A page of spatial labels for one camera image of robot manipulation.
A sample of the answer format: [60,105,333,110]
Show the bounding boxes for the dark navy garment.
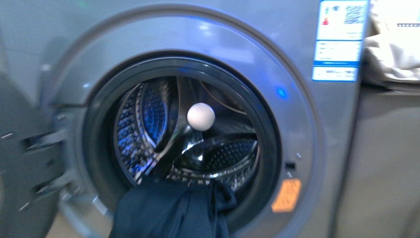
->
[109,178,237,238]

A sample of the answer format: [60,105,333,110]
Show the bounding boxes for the grey front-load washing machine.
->
[0,0,359,238]

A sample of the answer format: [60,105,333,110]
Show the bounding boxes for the white round drum cap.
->
[187,103,215,131]

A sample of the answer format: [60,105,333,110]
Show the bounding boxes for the orange warning sticker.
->
[271,178,302,213]

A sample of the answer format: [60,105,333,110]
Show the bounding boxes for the blue white energy label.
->
[312,0,369,82]

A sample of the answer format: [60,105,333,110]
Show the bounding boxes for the grey side cabinet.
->
[332,86,420,238]

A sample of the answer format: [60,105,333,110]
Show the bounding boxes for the dark grey washer door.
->
[0,73,73,238]

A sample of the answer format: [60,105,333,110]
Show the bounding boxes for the beige cloth on cabinet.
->
[361,0,420,92]

